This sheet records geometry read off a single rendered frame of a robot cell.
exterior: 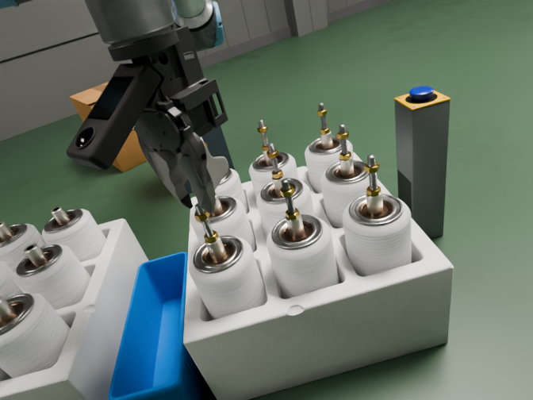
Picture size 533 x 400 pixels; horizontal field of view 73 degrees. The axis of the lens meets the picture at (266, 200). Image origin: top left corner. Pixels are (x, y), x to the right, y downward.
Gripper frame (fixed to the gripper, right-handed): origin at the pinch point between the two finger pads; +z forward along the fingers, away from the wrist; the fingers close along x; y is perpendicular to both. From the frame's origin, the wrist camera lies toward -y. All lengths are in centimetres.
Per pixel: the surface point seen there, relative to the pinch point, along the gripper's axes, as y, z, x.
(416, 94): 40.6, 1.5, -16.8
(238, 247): 2.7, 9.1, -2.3
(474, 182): 64, 34, -25
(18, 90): 77, 9, 243
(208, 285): -3.8, 10.6, -1.5
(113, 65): 131, 12, 213
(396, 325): 10.1, 25.9, -21.9
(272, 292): 2.3, 16.4, -6.6
